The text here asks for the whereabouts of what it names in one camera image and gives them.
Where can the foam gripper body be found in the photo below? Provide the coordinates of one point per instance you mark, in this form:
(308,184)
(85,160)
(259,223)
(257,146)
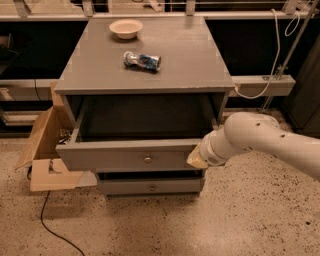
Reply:
(210,152)

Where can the grey top drawer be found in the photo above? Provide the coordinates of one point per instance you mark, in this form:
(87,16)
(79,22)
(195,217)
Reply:
(138,133)

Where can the grey drawer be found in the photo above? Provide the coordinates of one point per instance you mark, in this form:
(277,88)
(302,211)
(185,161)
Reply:
(153,182)
(138,133)

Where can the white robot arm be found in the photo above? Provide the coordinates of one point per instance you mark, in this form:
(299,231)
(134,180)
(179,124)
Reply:
(243,132)

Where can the grey wooden drawer cabinet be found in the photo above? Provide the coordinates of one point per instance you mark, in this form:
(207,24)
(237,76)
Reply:
(190,64)

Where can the grey lower drawer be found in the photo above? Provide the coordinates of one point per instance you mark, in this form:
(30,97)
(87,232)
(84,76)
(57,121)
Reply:
(153,182)

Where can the crushed blue silver can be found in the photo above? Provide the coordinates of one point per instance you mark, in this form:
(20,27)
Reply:
(147,62)

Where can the metal stand pole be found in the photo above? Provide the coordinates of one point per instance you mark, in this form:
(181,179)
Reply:
(284,65)

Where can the white ceramic bowl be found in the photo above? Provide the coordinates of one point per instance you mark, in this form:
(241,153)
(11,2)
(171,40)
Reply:
(126,29)

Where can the brown cardboard box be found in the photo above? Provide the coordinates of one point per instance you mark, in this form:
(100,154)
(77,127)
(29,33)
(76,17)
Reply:
(48,171)

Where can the grey wall rail beam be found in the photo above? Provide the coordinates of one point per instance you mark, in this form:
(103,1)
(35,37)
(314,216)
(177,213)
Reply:
(34,90)

